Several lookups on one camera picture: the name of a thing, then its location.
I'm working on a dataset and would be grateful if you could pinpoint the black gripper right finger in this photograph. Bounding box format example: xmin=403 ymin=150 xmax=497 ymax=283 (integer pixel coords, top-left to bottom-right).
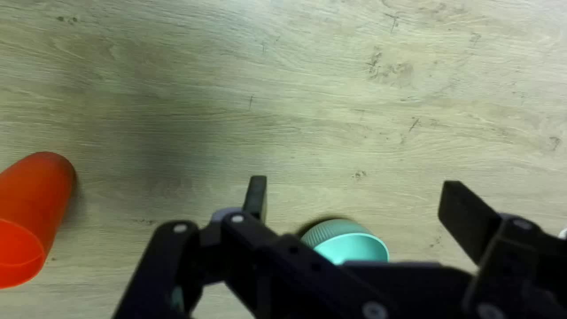
xmin=438 ymin=178 xmax=567 ymax=319

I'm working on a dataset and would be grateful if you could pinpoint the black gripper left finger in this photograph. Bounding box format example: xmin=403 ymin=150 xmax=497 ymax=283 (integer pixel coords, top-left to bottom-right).
xmin=112 ymin=173 xmax=357 ymax=319

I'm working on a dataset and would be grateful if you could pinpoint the orange plastic cup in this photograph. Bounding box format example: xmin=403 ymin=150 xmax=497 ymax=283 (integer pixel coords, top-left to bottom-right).
xmin=0 ymin=150 xmax=78 ymax=290

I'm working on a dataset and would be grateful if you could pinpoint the teal green bowl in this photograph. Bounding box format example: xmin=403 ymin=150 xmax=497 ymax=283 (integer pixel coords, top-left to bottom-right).
xmin=298 ymin=216 xmax=394 ymax=265

